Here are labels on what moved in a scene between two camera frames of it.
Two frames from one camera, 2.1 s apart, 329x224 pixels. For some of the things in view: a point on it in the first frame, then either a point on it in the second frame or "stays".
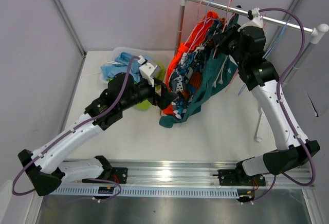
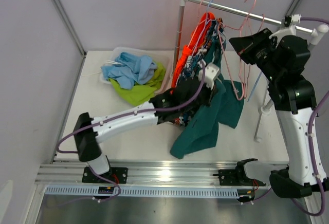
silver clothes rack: x=316 y=31 stays
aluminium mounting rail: x=194 y=173 stays
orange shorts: x=194 y=77 -> x=196 y=42
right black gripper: x=221 y=39 -> x=245 y=46
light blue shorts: x=121 y=65 stays
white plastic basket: x=121 y=57 stays
